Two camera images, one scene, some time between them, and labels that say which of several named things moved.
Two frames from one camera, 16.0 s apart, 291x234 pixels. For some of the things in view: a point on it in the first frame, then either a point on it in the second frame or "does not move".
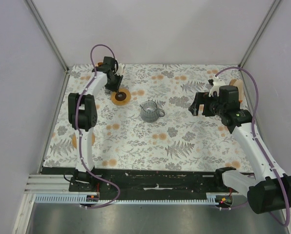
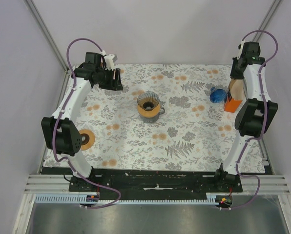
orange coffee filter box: [239, 84] → [231, 106]
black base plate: [141, 184] does not move
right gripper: [202, 98] → [233, 74]
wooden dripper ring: [122, 98] → [152, 113]
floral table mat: [178, 141] does not move
